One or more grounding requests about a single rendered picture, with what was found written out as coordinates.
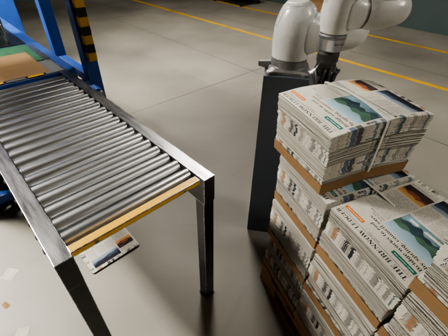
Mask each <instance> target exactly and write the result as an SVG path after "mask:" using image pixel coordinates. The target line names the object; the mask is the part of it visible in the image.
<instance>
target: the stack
mask: <svg viewBox="0 0 448 336"><path fill-rule="evenodd" d="M278 168H279V170H278V172H277V184H276V192H278V194H279V195H280V196H281V198H282V199H283V200H284V202H286V204H287V205H288V206H289V208H290V209H291V210H292V212H294V214H295V215H296V216H297V218H298V219H299V220H300V222H301V223H302V224H303V226H304V227H305V228H306V230H308V232H309V233H310V235H311V236H312V238H314V240H315V241H316V242H317V241H319V246H320V247H321V248H322V250H324V252H325V253H326V254H327V255H328V257H329V258H330V259H331V260H332V262H333V263H334V264H335V265H336V267H337V268H338V270H340V272H341V273H342V274H343V276H344V277H345V278H346V280H348V282H349V283H350V285H351V286H352V288H354V290H355V291H356V292H357V294H358V295H359V296H360V298H361V299H362V300H363V302H364V303H365V304H366V306H368V308H369V309H370V310H371V312H372V313H373V314H374V316H375V317H376V318H377V320H378V321H379V322H380V323H381V322H383V321H385V320H387V319H389V318H391V317H393V318H392V319H391V321H390V322H388V323H386V324H385V325H384V326H383V328H384V329H385V330H386V332H388V334H389V335H390V336H448V328H446V326H444V324H443V323H442V322H441V321H440V320H439V319H438V318H437V317H436V316H435V315H434V314H433V313H432V312H431V311H430V310H429V308H428V307H427V306H426V305H425V304H424V303H423V302H422V301H421V300H420V299H419V298H418V297H417V296H416V295H415V294H414V292H412V290H410V288H408V286H409V285H410V283H411V282H412V280H413V279H414V278H415V276H417V275H420V274H422V273H424V272H425V271H426V270H427V269H428V266H430V265H431V264H432V262H433V261H434V260H433V258H434V256H436V253H437V251H438V250H440V249H439V248H441V247H442V246H443V245H444V242H445V241H446V240H445V239H446V238H448V200H447V199H446V198H444V197H443V196H442V195H440V194H439V193H438V192H436V191H434V190H433V189H432V188H430V187H428V186H427V185H426V184H424V183H422V182H421V181H420V180H416V181H415V179H416V177H415V176H413V175H412V174H410V172H408V171H407V170H406V169H403V170H402V171H398V172H394V173H388V174H384V175H378V176H374V177H370V178H367V179H363V180H360V181H357V182H354V183H352V184H349V185H346V186H343V187H340V188H338V189H334V190H332V191H329V192H326V193H324V194H321V195H318V194H317V193H316V192H315V190H314V189H313V188H312V187H311V186H310V185H309V184H308V183H307V182H306V180H304V178H302V176H300V174H298V172H297V171H296V170H295V169H294V168H293V167H292V166H291V165H290V164H289V163H288V161H287V160H286V159H285V158H284V157H283V156H282V155H281V156H280V164H279V166H278ZM272 204H273V206H272V207H271V208H272V209H271V213H270V214H271V217H270V218H271V220H270V223H269V227H270V230H271V231H272V233H273V234H274V236H275V237H276V238H277V240H278V242H279V243H280V244H281V246H282V247H283V248H284V250H285V251H286V253H287V254H288V256H289V257H290V259H291V260H292V262H293V263H294V265H295V266H296V268H297V269H298V271H299V272H300V274H301V275H302V277H303V278H304V279H306V278H308V279H306V284H307V286H308V287H309V288H310V290H311V291H312V293H313V294H314V296H315V297H316V299H317V300H318V302H319V303H320V304H321V306H322V308H323V309H324V310H325V312H326V314H327V315H328V316H329V318H330V320H331V321H332V322H333V324H334V326H335V327H336V328H337V330H338V332H339V333H340V334H341V336H379V335H378V334H377V332H378V330H379V329H380V327H379V328H377V329H375V328H374V327H373V326H372V324H371V323H370V322H369V320H368V319H367V318H366V316H364V314H363V313H362V311H361V310H360V308H358V306H357V305H356V304H355V302H354V301H353V300H352V298H351V297H350V296H349V294H348V293H347V292H346V290H345V289H344V288H343V286H342V285H341V284H340V282H339V281H338V280H337V279H336V277H335V276H334V274H332V272H331V271H330V269H329V268H328V267H327V266H326V264H325V263H324V262H323V260H322V259H321V258H320V256H319V255H318V254H317V252H316V251H315V250H316V249H313V248H312V246H311V245H310V244H309V242H308V241H307V240H306V238H305V237H304V236H303V234H302V233H301V232H300V230H299V229H298V228H297V226H296V225H295V224H294V222H293V221H292V220H291V218H290V217H289V216H288V214H287V213H286V212H285V210H284V209H283V208H282V206H280V204H279V203H278V201H277V200H276V199H274V200H273V202H272ZM268 237H269V238H268V240H267V249H266V254H265V259H266V261H267V262H268V264H269V266H270V268H271V269H272V271H273V272H274V274H275V276H276V278H277V280H278V281H279V283H280V285H281V286H282V288H283V290H284V292H285V294H286V296H287V297H288V299H289V301H290V302H291V304H292V306H293V308H296V309H295V310H296V313H297V314H298V316H299V318H300V320H301V321H302V323H303V324H304V326H305V328H306V330H307V331H308V333H309V334H310V336H335V335H334V334H333V332H332V330H331V329H330V328H329V326H328V324H327V323H326V321H325V320H324V318H323V317H322V315H321V314H320V312H319V311H318V309H317V308H316V306H315V304H314V303H313V302H312V300H311V298H310V297H309V296H308V294H307V292H306V291H305V289H304V288H303V285H302V284H301V282H300V280H299V279H298V278H297V276H296V274H295V273H294V272H293V270H292V268H291V267H290V266H289V264H288V262H287V261H286V260H285V258H284V256H283V255H282V254H281V252H280V250H279V249H278V248H277V246H276V244H275V243H274V242H273V240H272V238H271V237H270V236H268ZM260 278H261V280H262V282H263V283H264V285H265V287H266V289H267V290H268V292H269V294H270V296H271V298H272V300H273V302H274V304H275V305H276V307H277V309H278V311H279V312H280V314H281V316H282V318H283V320H284V322H285V324H286V326H287V328H288V329H289V331H290V333H291V335H292V336H306V335H305V334H304V332H303V330H302V328H301V327H300V325H299V324H298V322H297V320H296V318H295V316H294V315H293V312H292V310H291V309H290V307H289V306H288V304H287V302H286V300H285V298H284V296H283V295H282V293H281V292H280V290H279V288H278V286H277V284H276V282H275V281H274V279H273V278H272V276H271V274H270V272H269V270H268V268H267V267H266V265H265V264H264V262H263V264H262V269H261V274H260ZM278 296H279V297H278ZM280 300H281V301H280ZM281 302H282V303H281ZM283 305H284V306H283ZM284 307H285V308H284ZM287 313H288V314H287ZM289 316H290V317H289ZM290 318H291V319H290ZM293 323H294V324H293ZM295 327H296V328H297V329H296V328H295ZM298 332H299V333H298ZM299 334H300V335H299Z"/></svg>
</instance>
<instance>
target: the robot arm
mask: <svg viewBox="0 0 448 336"><path fill-rule="evenodd" d="M411 10H412V0H324V2H323V6H322V10H321V12H317V8H316V6H315V4H314V3H313V2H311V1H310V0H288V1H287V2H286V3H285V4H284V5H283V6H282V8H281V10H280V12H279V14H278V16H277V20H276V23H275V28H274V32H273V42H272V55H271V58H269V59H259V64H258V65H259V66H261V67H266V68H268V70H266V75H278V76H287V77H300V78H304V79H308V78H309V86H310V85H319V84H324V83H325V81H328V82H330V83H332V82H334V81H335V78H336V76H337V75H338V73H339V72H340V69H339V68H337V67H336V63H337V62H338V60H339V55H340V52H342V51H347V50H350V49H353V48H355V47H357V46H359V45H361V44H362V43H363V42H364V41H365V40H366V38H367V36H368V34H369V30H378V29H387V28H390V27H393V26H396V25H398V24H400V23H402V22H404V20H406V18H408V16H409V14H410V12H411ZM314 52H317V56H316V61H317V62H316V64H315V66H314V69H313V70H312V71H308V72H307V64H308V62H307V56H308V54H312V53H314ZM315 76H316V77H315Z"/></svg>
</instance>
